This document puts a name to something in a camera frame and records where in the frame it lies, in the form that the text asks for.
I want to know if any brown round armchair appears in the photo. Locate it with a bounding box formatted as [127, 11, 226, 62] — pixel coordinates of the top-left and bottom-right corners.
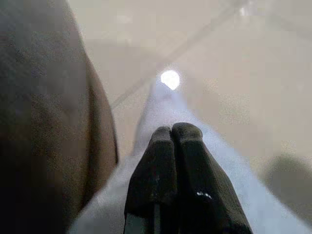
[0, 0, 120, 234]

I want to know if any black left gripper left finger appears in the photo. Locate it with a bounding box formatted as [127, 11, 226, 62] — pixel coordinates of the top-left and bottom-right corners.
[123, 126, 179, 234]

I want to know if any grey pillow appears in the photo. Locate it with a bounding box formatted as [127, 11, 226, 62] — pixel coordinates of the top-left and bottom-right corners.
[67, 81, 312, 234]

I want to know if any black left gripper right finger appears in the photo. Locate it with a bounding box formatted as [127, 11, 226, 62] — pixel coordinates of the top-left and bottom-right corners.
[171, 122, 254, 234]

